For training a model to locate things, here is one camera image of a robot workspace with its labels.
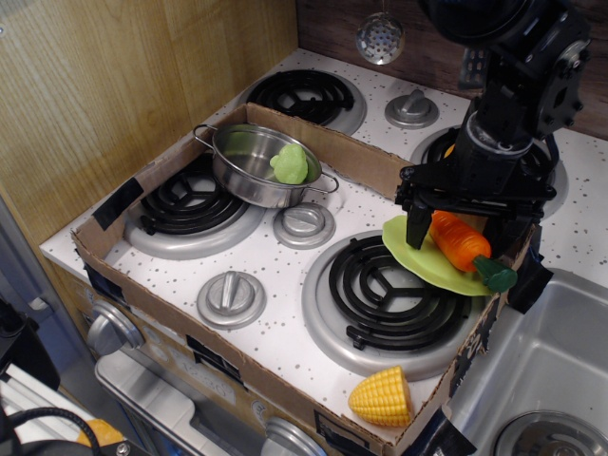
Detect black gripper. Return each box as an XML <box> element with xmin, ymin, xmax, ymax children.
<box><xmin>395</xmin><ymin>116</ymin><xmax>557</xmax><ymax>258</ymax></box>

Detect orange toy carrot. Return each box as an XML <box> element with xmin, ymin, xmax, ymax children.
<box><xmin>428</xmin><ymin>210</ymin><xmax>518</xmax><ymax>293</ymax></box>

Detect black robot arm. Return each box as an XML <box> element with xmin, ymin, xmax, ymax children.
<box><xmin>395</xmin><ymin>1</ymin><xmax>590</xmax><ymax>251</ymax></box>

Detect light green plastic plate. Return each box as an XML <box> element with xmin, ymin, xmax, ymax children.
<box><xmin>382</xmin><ymin>216</ymin><xmax>494</xmax><ymax>296</ymax></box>

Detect orange toy pumpkin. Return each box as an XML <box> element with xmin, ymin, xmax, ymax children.
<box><xmin>443</xmin><ymin>143</ymin><xmax>455</xmax><ymax>159</ymax></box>

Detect silver back stove knob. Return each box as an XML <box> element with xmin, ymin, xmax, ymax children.
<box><xmin>385</xmin><ymin>89</ymin><xmax>439</xmax><ymax>129</ymax></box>

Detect silver stove knob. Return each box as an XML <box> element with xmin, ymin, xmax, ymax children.
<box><xmin>273</xmin><ymin>202</ymin><xmax>336</xmax><ymax>250</ymax></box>
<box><xmin>197</xmin><ymin>271</ymin><xmax>266</xmax><ymax>330</ymax></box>
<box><xmin>385</xmin><ymin>89</ymin><xmax>439</xmax><ymax>129</ymax></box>

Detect front right black burner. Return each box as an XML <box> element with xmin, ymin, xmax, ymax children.
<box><xmin>328</xmin><ymin>235</ymin><xmax>472</xmax><ymax>352</ymax></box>

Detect brown cardboard fence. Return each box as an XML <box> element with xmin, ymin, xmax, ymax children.
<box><xmin>70</xmin><ymin>103</ymin><xmax>555</xmax><ymax>456</ymax></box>

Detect silver centre stove knob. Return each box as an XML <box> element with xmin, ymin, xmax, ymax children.
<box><xmin>273</xmin><ymin>202</ymin><xmax>336</xmax><ymax>250</ymax></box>

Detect hanging metal spatula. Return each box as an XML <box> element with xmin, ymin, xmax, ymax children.
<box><xmin>458</xmin><ymin>47</ymin><xmax>488</xmax><ymax>90</ymax></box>

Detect grey toy sink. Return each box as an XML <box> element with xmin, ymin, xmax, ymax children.
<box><xmin>449</xmin><ymin>270</ymin><xmax>607</xmax><ymax>455</ymax></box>

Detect green toy lettuce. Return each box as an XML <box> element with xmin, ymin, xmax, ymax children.
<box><xmin>270</xmin><ymin>143</ymin><xmax>309</xmax><ymax>184</ymax></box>

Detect yellow toy corn cob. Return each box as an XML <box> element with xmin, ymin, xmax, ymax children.
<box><xmin>348</xmin><ymin>366</ymin><xmax>413</xmax><ymax>428</ymax></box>

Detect back left black burner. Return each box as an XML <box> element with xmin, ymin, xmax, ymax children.
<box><xmin>244</xmin><ymin>69</ymin><xmax>354</xmax><ymax>125</ymax></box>

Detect hanging steel skimmer ladle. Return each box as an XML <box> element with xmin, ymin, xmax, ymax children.
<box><xmin>355</xmin><ymin>1</ymin><xmax>405</xmax><ymax>66</ymax></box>

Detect small steel pot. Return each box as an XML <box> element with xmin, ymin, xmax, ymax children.
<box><xmin>193</xmin><ymin>123</ymin><xmax>339</xmax><ymax>209</ymax></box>

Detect silver front stove knob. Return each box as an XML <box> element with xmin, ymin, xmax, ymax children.
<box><xmin>197</xmin><ymin>271</ymin><xmax>266</xmax><ymax>330</ymax></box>

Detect front left black burner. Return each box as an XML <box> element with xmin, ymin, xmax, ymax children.
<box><xmin>138</xmin><ymin>154</ymin><xmax>247</xmax><ymax>236</ymax></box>

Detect silver oven knob right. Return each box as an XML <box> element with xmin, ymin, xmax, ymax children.
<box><xmin>260</xmin><ymin>417</ymin><xmax>327</xmax><ymax>456</ymax></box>

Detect silver oven knob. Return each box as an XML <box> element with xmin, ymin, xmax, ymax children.
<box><xmin>260</xmin><ymin>417</ymin><xmax>327</xmax><ymax>456</ymax></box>
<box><xmin>86</xmin><ymin>300</ymin><xmax>144</xmax><ymax>356</ymax></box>

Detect silver oven knob left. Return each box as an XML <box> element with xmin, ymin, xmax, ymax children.
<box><xmin>86</xmin><ymin>300</ymin><xmax>144</xmax><ymax>356</ymax></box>

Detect orange object bottom left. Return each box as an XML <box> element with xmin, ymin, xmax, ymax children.
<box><xmin>86</xmin><ymin>418</ymin><xmax>124</xmax><ymax>447</ymax></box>

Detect silver oven door handle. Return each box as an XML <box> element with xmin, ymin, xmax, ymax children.
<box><xmin>95</xmin><ymin>351</ymin><xmax>263</xmax><ymax>455</ymax></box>

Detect black cable bottom left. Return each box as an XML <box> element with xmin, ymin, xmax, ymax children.
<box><xmin>0</xmin><ymin>407</ymin><xmax>104</xmax><ymax>456</ymax></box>

